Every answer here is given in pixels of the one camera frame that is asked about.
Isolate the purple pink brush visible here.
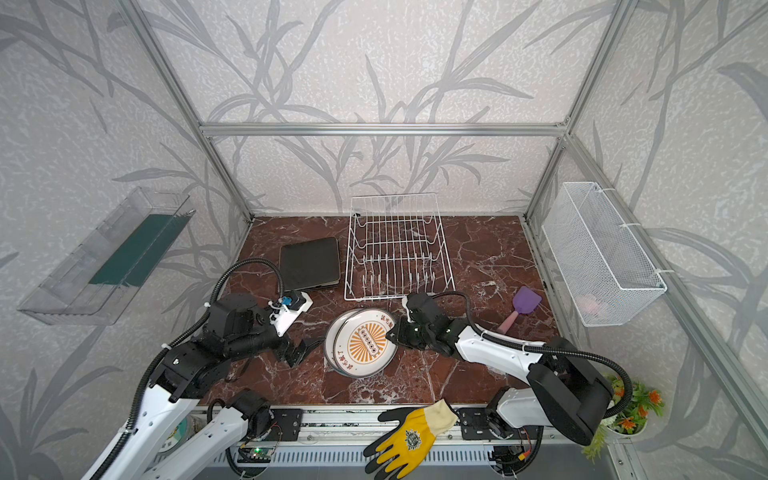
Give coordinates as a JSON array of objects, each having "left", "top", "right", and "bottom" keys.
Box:
[{"left": 497, "top": 286, "right": 542, "bottom": 334}]

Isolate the yellow black work glove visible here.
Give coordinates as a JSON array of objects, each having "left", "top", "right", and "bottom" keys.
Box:
[{"left": 363, "top": 399, "right": 458, "bottom": 480}]

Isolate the white wire mesh wall basket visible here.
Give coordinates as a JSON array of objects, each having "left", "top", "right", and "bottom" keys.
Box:
[{"left": 542, "top": 182, "right": 667, "bottom": 327}]

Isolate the aluminium mounting rail base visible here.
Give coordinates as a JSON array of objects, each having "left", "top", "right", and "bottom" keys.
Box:
[{"left": 203, "top": 405, "right": 646, "bottom": 479}]

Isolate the white round plate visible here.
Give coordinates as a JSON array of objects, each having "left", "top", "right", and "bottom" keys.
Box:
[
  {"left": 334, "top": 308, "right": 397, "bottom": 378},
  {"left": 324, "top": 309, "right": 360, "bottom": 377}
]

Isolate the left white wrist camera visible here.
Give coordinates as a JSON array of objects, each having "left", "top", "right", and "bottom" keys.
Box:
[{"left": 270, "top": 290, "right": 313, "bottom": 337}]

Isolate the clear acrylic wall shelf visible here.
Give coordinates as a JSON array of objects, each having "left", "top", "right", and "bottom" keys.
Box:
[{"left": 18, "top": 187, "right": 195, "bottom": 326}]

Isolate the artificial flower plant pot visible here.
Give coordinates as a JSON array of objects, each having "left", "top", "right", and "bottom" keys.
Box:
[{"left": 582, "top": 375, "right": 665, "bottom": 462}]

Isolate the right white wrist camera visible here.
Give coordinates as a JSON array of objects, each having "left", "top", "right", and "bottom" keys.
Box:
[{"left": 402, "top": 293, "right": 421, "bottom": 323}]

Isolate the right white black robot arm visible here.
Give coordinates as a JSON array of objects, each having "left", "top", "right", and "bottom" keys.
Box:
[{"left": 387, "top": 293, "right": 633, "bottom": 446}]

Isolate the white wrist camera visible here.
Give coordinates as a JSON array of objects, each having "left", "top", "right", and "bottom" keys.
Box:
[
  {"left": 402, "top": 293, "right": 421, "bottom": 323},
  {"left": 270, "top": 290, "right": 313, "bottom": 337}
]

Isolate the white wire dish rack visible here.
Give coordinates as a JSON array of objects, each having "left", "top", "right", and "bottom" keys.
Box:
[{"left": 344, "top": 193, "right": 455, "bottom": 302}]

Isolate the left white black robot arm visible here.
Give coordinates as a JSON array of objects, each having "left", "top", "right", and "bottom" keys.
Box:
[{"left": 85, "top": 257, "right": 320, "bottom": 479}]

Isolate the green circuit board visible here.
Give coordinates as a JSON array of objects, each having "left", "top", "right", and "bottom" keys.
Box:
[{"left": 237, "top": 444, "right": 277, "bottom": 465}]

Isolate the pink object in basket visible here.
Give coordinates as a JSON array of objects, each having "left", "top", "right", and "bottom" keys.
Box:
[{"left": 576, "top": 294, "right": 607, "bottom": 318}]

